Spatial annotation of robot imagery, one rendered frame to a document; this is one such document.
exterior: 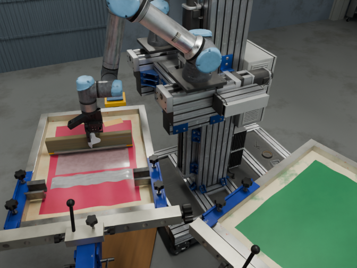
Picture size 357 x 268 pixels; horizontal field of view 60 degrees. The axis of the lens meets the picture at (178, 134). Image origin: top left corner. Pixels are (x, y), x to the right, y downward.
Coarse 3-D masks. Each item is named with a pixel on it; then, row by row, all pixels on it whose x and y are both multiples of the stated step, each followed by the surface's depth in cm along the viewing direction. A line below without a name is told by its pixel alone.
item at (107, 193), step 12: (96, 156) 152; (108, 156) 153; (120, 156) 153; (132, 156) 153; (96, 168) 146; (108, 168) 146; (120, 168) 146; (132, 168) 146; (132, 180) 140; (96, 192) 134; (108, 192) 134; (120, 192) 134; (132, 192) 134; (96, 204) 129; (108, 204) 129
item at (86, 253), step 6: (78, 246) 104; (84, 246) 104; (90, 246) 104; (96, 246) 107; (78, 252) 102; (84, 252) 102; (90, 252) 102; (78, 258) 100; (84, 258) 100; (90, 258) 100; (96, 258) 104; (78, 264) 99; (84, 264) 99; (90, 264) 99; (96, 264) 103
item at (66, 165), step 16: (64, 128) 170; (80, 128) 171; (64, 160) 150; (80, 160) 150; (48, 176) 141; (64, 176) 141; (48, 192) 134; (64, 192) 134; (80, 192) 134; (48, 208) 127; (64, 208) 127; (80, 208) 127
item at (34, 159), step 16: (64, 112) 176; (80, 112) 176; (112, 112) 179; (128, 112) 181; (144, 112) 177; (144, 128) 165; (144, 144) 155; (32, 160) 144; (32, 176) 136; (128, 208) 123; (144, 208) 123; (32, 224) 116
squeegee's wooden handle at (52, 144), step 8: (64, 136) 149; (72, 136) 149; (80, 136) 149; (96, 136) 150; (104, 136) 150; (112, 136) 151; (120, 136) 152; (128, 136) 153; (48, 144) 147; (56, 144) 148; (64, 144) 149; (72, 144) 150; (80, 144) 150; (96, 144) 152; (104, 144) 153; (112, 144) 154; (128, 144) 156; (48, 152) 150
